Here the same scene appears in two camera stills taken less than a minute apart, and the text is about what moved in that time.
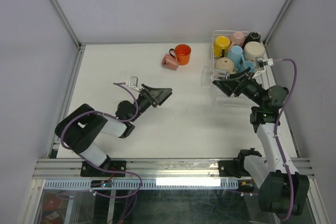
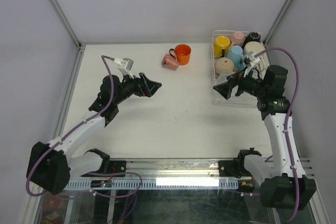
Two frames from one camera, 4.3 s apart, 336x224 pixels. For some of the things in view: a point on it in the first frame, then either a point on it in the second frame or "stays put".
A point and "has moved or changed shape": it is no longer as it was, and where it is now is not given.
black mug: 252,36 stays put
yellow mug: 221,42 stays put
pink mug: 238,39 stays put
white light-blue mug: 236,53 stays put
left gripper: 160,94 -> 147,87
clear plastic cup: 209,75 has moved or changed shape
